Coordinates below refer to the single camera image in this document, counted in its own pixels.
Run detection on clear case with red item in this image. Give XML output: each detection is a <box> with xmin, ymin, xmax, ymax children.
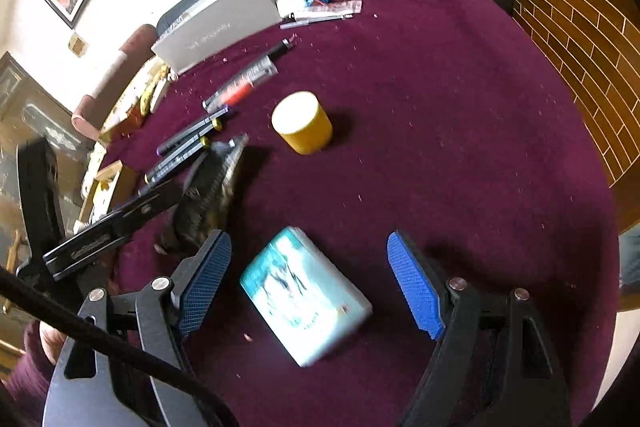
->
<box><xmin>202</xmin><ymin>55</ymin><xmax>278</xmax><ymax>114</ymax></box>

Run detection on grey rectangular box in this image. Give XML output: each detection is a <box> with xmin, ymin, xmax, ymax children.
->
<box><xmin>151</xmin><ymin>0</ymin><xmax>281</xmax><ymax>74</ymax></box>

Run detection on brick pattern wooden sideboard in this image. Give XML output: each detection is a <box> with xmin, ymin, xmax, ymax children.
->
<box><xmin>514</xmin><ymin>0</ymin><xmax>639</xmax><ymax>231</ymax></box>

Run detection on yellow cylindrical container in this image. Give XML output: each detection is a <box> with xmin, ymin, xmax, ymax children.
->
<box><xmin>271</xmin><ymin>91</ymin><xmax>333</xmax><ymax>155</ymax></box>

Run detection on thin black pen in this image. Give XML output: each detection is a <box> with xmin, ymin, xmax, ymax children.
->
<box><xmin>214</xmin><ymin>37</ymin><xmax>296</xmax><ymax>101</ymax></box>

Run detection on small white bottle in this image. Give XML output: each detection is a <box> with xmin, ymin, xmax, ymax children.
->
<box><xmin>277</xmin><ymin>0</ymin><xmax>307</xmax><ymax>20</ymax></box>

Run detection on black marker olive cap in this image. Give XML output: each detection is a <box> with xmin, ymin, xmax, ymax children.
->
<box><xmin>144</xmin><ymin>157</ymin><xmax>191</xmax><ymax>185</ymax></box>

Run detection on black foil pouch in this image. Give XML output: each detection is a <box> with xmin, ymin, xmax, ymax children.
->
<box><xmin>154</xmin><ymin>133</ymin><xmax>250</xmax><ymax>257</ymax></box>

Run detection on brown armchair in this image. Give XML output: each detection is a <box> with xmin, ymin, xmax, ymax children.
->
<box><xmin>70</xmin><ymin>24</ymin><xmax>158</xmax><ymax>141</ymax></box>

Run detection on black cable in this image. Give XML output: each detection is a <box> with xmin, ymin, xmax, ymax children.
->
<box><xmin>0</xmin><ymin>264</ymin><xmax>241</xmax><ymax>427</ymax></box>

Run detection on black marker purple cap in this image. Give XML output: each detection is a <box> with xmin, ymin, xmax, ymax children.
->
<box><xmin>156</xmin><ymin>105</ymin><xmax>231</xmax><ymax>157</ymax></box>

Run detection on cardboard tray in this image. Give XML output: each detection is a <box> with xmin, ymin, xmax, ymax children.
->
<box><xmin>76</xmin><ymin>160</ymin><xmax>138</xmax><ymax>227</ymax></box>

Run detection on teal white tissue pack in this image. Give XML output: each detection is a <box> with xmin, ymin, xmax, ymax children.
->
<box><xmin>240</xmin><ymin>227</ymin><xmax>372</xmax><ymax>367</ymax></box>

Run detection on black marker yellow cap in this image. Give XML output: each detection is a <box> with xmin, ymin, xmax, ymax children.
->
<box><xmin>163</xmin><ymin>118</ymin><xmax>224</xmax><ymax>162</ymax></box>

